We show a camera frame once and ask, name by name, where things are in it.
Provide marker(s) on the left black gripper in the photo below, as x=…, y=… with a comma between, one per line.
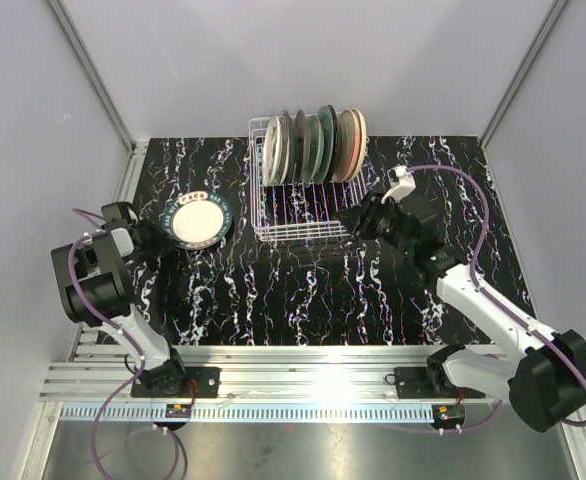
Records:
x=164, y=240

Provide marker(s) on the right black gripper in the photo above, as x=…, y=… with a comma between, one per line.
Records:
x=362, y=215

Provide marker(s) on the white plate dark lettered rim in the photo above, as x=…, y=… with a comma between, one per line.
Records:
x=197, y=220

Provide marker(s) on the pink cream branch plate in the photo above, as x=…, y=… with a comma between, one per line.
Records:
x=348, y=123

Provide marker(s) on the orange cream leaf plate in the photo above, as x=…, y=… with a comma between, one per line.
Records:
x=363, y=142

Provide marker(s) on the green plate with flower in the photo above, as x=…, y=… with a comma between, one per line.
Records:
x=316, y=149

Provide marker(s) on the dark striped rim plate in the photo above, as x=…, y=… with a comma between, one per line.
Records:
x=329, y=124

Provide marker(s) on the grey reindeer snowflake plate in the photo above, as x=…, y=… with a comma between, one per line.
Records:
x=302, y=152

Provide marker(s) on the white blue sunburst plate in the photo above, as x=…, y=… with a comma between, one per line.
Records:
x=288, y=138

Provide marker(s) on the white watermelon plate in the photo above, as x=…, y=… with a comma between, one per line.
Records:
x=273, y=151

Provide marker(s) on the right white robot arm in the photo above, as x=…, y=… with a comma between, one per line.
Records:
x=542, y=373

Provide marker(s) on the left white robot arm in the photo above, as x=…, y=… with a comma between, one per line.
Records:
x=95, y=289

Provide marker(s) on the left aluminium frame post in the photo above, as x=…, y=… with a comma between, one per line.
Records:
x=79, y=51

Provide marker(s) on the aluminium frame post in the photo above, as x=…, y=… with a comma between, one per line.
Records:
x=79, y=51
x=532, y=54

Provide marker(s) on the white wire dish rack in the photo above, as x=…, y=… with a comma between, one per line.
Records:
x=297, y=212

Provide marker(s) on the aluminium mounting rail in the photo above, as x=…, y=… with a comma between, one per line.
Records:
x=331, y=375

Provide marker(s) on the white slotted cable duct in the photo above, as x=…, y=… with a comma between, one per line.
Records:
x=264, y=413

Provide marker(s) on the right aluminium frame post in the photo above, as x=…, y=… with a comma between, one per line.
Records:
x=532, y=54

